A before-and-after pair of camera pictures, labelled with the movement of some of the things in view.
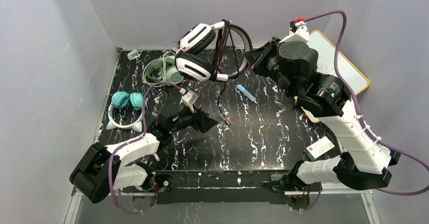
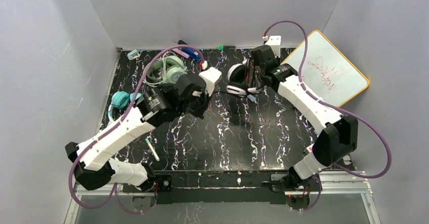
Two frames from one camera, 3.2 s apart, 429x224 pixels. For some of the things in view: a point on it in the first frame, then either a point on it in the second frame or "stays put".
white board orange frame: (325, 52) stays put
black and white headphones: (217, 53) → (237, 85)
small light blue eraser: (132, 54) stays put
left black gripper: (197, 119) → (202, 101)
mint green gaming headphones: (161, 70) stays put
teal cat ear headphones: (120, 99) stays put
